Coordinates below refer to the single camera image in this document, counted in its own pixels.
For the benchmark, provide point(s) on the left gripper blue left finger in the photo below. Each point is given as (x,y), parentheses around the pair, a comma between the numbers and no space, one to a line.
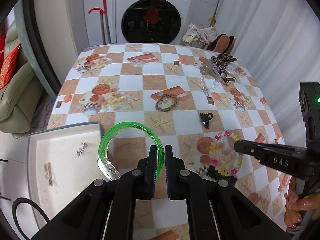
(139,184)

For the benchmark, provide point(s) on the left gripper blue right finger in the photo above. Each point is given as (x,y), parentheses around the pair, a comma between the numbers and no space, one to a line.
(183,184)

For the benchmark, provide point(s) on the green translucent bangle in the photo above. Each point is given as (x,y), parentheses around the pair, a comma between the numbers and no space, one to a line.
(126,150)

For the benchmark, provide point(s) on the small silver earring charm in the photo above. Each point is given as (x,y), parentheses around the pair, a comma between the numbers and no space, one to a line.
(82,148)

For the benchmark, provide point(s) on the silver metal hair clip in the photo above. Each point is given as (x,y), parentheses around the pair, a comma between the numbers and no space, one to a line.
(48,173)

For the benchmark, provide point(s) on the right human hand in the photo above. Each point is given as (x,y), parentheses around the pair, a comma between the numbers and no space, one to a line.
(294,205)

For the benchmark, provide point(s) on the black studded hair clip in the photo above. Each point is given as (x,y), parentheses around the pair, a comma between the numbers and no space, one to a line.
(216,176)

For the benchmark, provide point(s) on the small black claw clip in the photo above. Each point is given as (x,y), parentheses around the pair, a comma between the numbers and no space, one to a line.
(205,119)

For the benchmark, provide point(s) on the white grey tray box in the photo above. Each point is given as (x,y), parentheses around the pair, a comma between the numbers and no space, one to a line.
(71,173)

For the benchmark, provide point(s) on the checkered floral tablecloth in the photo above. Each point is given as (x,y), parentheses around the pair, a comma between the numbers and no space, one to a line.
(161,87)

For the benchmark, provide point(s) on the white curtain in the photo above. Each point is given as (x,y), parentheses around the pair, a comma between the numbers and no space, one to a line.
(278,42)

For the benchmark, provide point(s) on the brown black slippers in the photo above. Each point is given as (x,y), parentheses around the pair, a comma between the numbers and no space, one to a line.
(222,44)

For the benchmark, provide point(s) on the green leather sofa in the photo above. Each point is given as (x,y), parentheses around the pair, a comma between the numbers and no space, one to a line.
(21,96)

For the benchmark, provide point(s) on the pink cloth on hanger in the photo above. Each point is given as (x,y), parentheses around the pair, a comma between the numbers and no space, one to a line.
(203,36)

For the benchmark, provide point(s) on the white washing machine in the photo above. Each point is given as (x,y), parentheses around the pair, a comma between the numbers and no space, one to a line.
(151,21)

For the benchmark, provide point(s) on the red cushion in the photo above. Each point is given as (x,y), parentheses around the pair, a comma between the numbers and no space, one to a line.
(8,67)

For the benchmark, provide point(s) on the red handled mop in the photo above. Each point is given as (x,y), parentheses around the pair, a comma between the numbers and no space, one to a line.
(104,23)

